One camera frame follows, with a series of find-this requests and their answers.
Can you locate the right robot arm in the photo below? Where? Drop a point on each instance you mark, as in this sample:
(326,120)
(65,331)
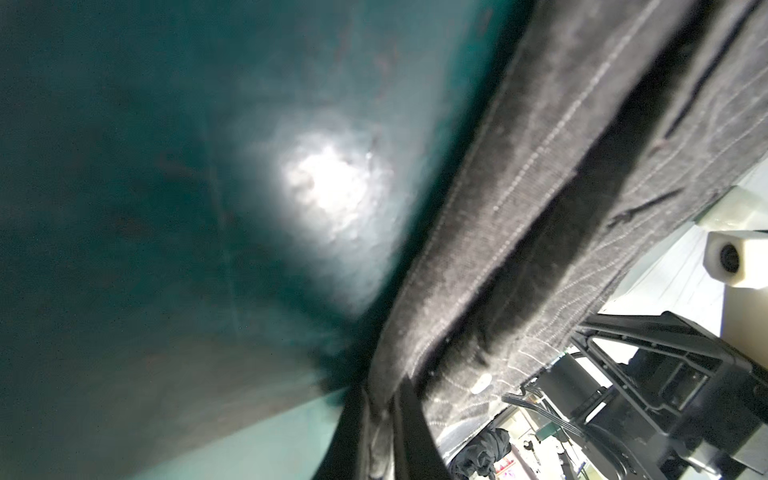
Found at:
(737,260)

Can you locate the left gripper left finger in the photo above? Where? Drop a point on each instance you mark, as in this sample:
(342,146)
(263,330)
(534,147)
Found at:
(347,454)

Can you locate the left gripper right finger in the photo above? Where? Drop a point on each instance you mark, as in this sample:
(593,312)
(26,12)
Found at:
(416,456)

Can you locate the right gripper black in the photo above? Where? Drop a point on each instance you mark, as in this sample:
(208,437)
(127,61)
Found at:
(650,397)

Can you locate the grey pinstriped long sleeve shirt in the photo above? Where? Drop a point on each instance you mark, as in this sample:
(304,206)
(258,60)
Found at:
(615,122)

